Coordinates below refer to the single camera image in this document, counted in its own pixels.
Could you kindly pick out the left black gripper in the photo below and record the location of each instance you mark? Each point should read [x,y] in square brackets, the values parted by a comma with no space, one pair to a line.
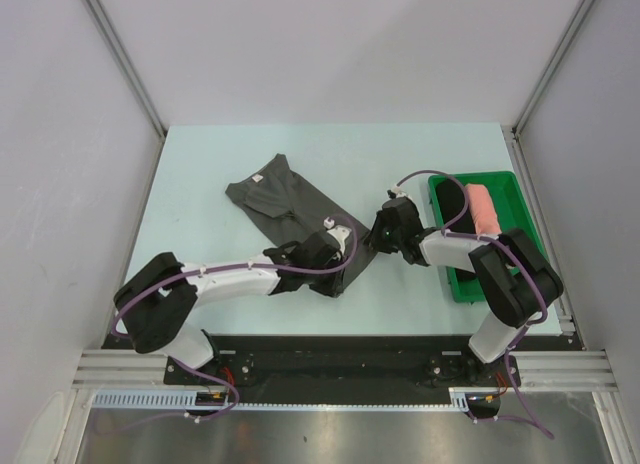
[333,286]

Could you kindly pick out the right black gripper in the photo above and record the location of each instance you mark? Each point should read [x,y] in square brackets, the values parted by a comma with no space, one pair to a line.
[374,238]

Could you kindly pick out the grey t shirt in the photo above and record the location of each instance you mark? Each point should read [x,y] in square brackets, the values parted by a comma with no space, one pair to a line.
[290,212]

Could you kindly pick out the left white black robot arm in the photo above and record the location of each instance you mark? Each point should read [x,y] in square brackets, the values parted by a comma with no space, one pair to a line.
[155,305]

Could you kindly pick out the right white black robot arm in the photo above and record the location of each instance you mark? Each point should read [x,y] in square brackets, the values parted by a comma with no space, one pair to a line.
[518,282]

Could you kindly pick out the black rolled t shirt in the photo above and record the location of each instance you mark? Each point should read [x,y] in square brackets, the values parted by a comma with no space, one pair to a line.
[450,203]

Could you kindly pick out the pink rolled t shirt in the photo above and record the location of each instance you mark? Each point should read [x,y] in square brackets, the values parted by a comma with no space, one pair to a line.
[483,211]

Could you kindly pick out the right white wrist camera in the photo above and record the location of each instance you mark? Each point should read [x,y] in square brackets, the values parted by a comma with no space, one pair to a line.
[396,192]

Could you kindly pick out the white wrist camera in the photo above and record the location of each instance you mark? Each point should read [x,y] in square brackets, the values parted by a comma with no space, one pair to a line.
[396,192]
[340,233]

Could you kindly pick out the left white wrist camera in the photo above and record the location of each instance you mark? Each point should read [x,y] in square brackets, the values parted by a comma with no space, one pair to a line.
[340,233]

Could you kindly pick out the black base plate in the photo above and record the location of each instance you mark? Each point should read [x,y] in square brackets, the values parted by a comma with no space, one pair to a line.
[377,371]

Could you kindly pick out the white slotted cable duct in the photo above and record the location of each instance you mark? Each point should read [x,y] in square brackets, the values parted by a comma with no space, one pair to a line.
[160,400]

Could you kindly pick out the aluminium frame rail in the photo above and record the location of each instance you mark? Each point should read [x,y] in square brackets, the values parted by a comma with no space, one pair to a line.
[119,369]

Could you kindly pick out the right aluminium corner post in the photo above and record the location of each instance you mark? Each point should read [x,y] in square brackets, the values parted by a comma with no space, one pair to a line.
[560,51]

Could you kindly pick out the aluminium corner post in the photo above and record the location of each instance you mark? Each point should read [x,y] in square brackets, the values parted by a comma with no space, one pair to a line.
[560,51]
[114,44]

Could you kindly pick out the left aluminium corner post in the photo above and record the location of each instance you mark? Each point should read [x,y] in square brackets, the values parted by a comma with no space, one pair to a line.
[114,44]

